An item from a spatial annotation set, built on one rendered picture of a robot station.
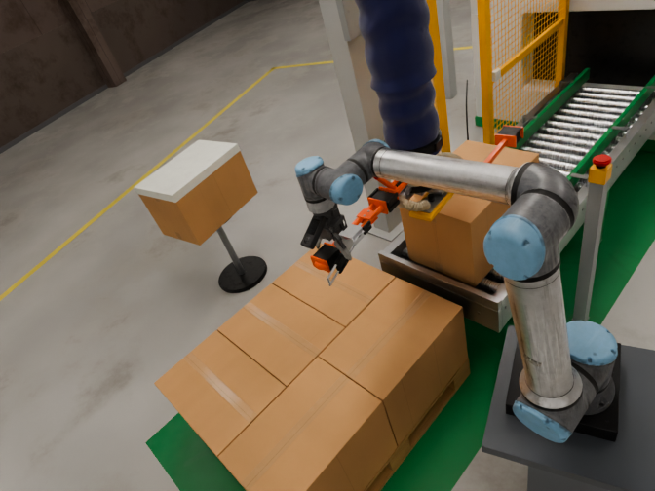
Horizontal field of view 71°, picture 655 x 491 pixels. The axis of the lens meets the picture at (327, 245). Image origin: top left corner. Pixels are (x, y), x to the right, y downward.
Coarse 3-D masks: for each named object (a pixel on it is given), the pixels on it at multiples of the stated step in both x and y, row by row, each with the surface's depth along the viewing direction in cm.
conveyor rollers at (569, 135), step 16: (576, 96) 335; (592, 96) 328; (608, 96) 321; (624, 96) 314; (560, 112) 322; (576, 112) 316; (592, 112) 310; (608, 112) 309; (640, 112) 296; (544, 128) 310; (560, 128) 310; (576, 128) 303; (592, 128) 296; (608, 128) 291; (528, 144) 304; (544, 144) 296; (560, 144) 291; (576, 144) 290; (592, 144) 284; (544, 160) 283; (560, 160) 284; (576, 160) 277; (496, 272) 224; (496, 288) 217
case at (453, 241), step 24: (480, 144) 240; (408, 216) 224; (456, 216) 201; (480, 216) 200; (408, 240) 236; (432, 240) 221; (456, 240) 208; (480, 240) 207; (432, 264) 234; (456, 264) 219; (480, 264) 215
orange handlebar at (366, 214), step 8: (504, 144) 183; (496, 152) 180; (488, 160) 177; (400, 184) 180; (368, 208) 173; (376, 208) 172; (360, 216) 170; (368, 216) 168; (376, 216) 170; (320, 264) 156
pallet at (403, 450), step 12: (468, 360) 240; (456, 372) 234; (468, 372) 245; (456, 384) 238; (444, 396) 239; (432, 408) 235; (420, 420) 220; (432, 420) 231; (420, 432) 228; (408, 444) 220; (216, 456) 235; (396, 456) 214; (384, 468) 219; (396, 468) 218; (372, 480) 204; (384, 480) 214
